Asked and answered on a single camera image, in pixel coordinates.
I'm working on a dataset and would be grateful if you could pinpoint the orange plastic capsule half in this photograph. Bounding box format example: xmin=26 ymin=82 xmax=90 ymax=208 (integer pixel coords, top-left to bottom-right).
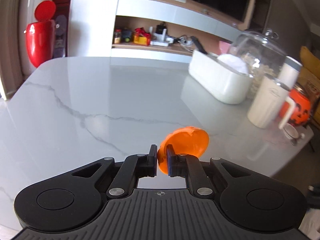
xmin=157 ymin=126 xmax=209 ymax=175

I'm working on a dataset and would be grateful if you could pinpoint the white rectangular container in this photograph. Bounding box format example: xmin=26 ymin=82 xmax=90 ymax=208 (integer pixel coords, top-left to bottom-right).
xmin=188 ymin=50 xmax=253 ymax=105

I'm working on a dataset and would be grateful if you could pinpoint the white ribbed pitcher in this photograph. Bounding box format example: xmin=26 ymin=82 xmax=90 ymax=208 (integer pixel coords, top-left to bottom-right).
xmin=247 ymin=56 xmax=302 ymax=129

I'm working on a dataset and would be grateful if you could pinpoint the yellow red toy on shelf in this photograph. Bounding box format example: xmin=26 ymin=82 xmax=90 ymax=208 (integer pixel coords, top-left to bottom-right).
xmin=133 ymin=28 xmax=151 ymax=46

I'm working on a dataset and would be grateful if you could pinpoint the orange pumpkin bucket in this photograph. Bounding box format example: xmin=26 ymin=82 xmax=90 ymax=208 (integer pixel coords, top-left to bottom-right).
xmin=288 ymin=83 xmax=311 ymax=127

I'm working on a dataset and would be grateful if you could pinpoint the small jar on shelf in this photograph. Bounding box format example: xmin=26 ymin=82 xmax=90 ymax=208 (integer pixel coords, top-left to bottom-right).
xmin=113 ymin=29 xmax=121 ymax=44

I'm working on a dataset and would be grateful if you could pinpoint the glass dome jar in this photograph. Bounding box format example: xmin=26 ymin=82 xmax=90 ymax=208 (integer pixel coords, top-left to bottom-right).
xmin=228 ymin=29 xmax=286 ymax=99

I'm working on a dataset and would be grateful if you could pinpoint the wooden white shelf unit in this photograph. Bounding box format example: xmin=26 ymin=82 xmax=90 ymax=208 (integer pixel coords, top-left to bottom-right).
xmin=111 ymin=0 xmax=261 ymax=57

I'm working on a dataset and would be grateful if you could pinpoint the red trash bin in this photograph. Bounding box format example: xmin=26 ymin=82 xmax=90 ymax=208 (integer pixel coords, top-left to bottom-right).
xmin=25 ymin=0 xmax=56 ymax=68

